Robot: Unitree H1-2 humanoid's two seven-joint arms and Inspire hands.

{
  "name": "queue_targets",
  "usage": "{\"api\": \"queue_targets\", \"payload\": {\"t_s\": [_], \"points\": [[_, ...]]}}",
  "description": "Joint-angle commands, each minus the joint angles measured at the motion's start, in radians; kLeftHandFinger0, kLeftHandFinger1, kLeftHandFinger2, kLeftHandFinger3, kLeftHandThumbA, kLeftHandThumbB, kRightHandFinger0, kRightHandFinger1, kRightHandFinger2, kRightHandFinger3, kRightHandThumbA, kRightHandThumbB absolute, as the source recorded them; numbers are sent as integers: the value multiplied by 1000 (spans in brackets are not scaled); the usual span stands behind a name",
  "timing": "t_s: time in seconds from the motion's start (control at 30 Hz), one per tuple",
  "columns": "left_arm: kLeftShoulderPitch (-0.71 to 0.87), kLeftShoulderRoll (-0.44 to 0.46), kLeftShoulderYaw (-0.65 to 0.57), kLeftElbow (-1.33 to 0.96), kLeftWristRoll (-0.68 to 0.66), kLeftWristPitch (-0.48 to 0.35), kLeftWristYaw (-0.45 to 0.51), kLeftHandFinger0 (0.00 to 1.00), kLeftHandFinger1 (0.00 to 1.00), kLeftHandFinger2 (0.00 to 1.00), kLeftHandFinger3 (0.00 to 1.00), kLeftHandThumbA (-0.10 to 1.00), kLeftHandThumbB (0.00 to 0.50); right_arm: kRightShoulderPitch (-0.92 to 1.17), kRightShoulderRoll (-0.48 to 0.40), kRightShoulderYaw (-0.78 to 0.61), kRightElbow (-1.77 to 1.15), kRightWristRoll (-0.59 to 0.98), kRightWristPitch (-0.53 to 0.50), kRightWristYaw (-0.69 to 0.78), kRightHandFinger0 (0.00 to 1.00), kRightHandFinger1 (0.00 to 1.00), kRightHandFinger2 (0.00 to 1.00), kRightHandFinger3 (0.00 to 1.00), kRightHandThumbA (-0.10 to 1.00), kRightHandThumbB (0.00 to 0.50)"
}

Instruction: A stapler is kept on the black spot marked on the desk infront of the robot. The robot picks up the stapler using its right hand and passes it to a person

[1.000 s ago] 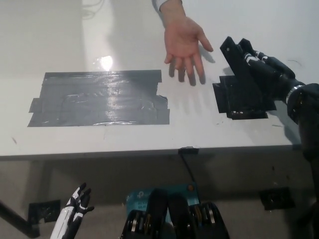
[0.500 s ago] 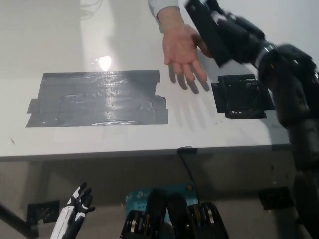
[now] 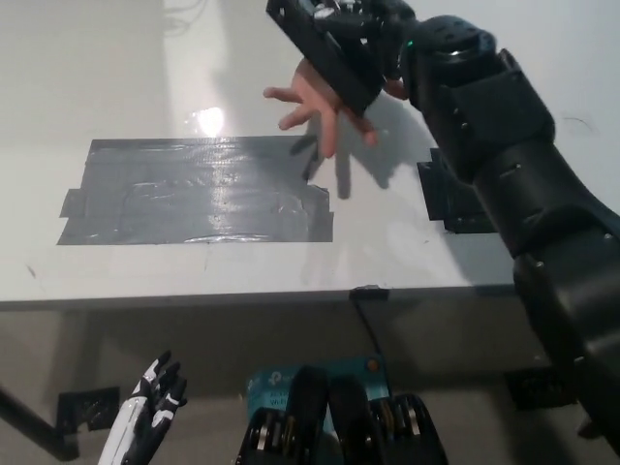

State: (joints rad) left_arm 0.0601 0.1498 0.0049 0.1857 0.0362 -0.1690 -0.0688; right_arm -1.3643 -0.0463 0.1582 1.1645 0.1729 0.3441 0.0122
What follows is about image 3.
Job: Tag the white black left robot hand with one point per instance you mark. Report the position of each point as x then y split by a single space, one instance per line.
145 416

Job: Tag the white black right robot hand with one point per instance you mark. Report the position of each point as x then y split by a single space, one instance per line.
368 24

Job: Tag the person's bare hand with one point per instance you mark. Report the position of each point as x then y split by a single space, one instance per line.
315 102

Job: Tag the black stapler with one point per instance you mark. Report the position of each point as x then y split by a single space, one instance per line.
334 63

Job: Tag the black tape spot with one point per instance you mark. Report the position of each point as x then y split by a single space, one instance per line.
450 198

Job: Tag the black table leg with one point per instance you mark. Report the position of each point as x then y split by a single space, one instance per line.
34 426

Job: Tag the teal router box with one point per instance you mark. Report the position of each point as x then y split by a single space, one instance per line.
271 385

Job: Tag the large grey duct tape patch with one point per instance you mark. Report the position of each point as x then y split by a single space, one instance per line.
194 194

